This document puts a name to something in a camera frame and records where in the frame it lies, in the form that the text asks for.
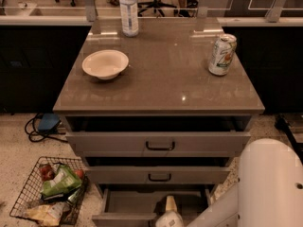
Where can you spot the red apple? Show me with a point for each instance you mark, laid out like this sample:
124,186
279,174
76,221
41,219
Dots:
79,173

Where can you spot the red snack packet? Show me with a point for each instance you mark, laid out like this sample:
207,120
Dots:
47,172

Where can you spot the black stand base right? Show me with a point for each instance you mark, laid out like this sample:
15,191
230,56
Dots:
282,125

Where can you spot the white green soda can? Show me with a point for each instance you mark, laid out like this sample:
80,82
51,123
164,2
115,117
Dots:
222,54

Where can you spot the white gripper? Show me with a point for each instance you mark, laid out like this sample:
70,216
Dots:
169,218

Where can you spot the grey top drawer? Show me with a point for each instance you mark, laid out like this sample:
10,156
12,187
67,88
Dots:
158,144

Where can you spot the clear plastic water bottle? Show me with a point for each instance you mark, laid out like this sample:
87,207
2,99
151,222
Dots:
129,18

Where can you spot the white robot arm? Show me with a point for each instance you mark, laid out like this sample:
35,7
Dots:
268,192

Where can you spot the yellow snack bag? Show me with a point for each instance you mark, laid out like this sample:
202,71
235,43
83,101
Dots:
48,214

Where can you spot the grey middle drawer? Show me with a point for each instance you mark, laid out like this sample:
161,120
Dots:
157,174

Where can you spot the grey bottom drawer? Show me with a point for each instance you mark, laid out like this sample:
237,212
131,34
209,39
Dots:
142,208

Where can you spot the grey drawer cabinet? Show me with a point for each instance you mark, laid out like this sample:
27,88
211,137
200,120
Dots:
165,87

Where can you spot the green chip bag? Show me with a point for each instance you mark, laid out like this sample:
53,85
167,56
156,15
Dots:
65,181

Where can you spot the black wire basket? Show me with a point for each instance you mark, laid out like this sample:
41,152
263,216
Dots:
31,195

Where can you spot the grey drawer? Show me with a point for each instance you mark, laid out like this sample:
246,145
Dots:
157,174
158,144
142,208

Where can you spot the white bowl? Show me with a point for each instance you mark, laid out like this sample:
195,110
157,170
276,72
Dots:
105,64

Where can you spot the blue foot pedal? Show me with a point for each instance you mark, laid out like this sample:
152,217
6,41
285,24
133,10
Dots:
48,123

